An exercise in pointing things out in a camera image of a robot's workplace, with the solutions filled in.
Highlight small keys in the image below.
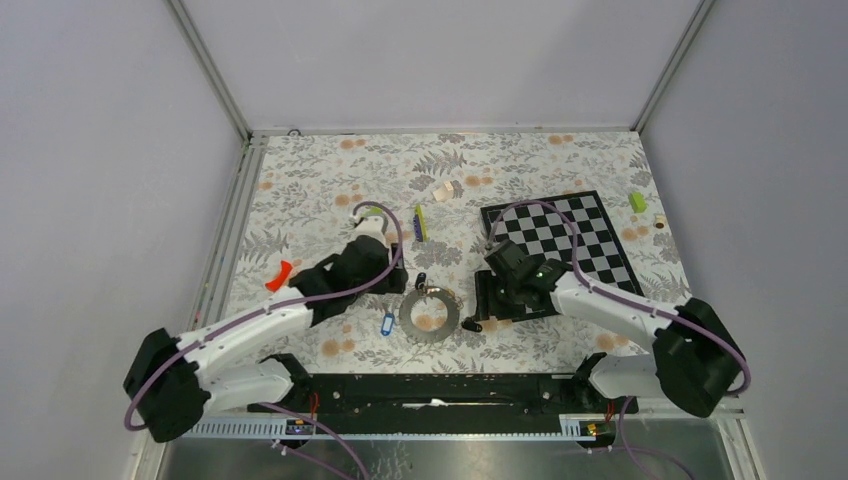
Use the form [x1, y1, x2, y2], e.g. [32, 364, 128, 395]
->
[413, 272, 456, 300]

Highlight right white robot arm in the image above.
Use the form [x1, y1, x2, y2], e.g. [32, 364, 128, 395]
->
[485, 240, 750, 418]

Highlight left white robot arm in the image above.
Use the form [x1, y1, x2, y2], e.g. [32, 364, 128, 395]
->
[123, 235, 408, 443]

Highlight purple yellow toy brick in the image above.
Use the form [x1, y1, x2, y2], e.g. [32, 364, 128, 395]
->
[413, 204, 428, 242]

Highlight blue key tag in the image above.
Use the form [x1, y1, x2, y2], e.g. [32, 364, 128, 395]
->
[380, 312, 395, 336]

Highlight red curved block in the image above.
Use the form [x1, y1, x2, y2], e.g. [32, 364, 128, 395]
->
[264, 260, 293, 292]

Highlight black white chessboard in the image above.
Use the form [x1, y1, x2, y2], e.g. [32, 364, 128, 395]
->
[475, 191, 644, 322]

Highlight small beige wooden block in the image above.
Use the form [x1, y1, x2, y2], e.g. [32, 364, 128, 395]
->
[432, 182, 455, 202]

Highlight small green block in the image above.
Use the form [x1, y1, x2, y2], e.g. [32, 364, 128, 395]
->
[628, 191, 647, 214]

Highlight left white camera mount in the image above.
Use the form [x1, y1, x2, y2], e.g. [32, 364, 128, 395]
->
[354, 215, 387, 243]

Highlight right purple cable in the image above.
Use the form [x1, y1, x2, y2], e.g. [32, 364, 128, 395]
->
[485, 199, 753, 399]

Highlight white slotted cable duct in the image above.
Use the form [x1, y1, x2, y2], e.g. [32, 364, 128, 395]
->
[184, 408, 600, 441]

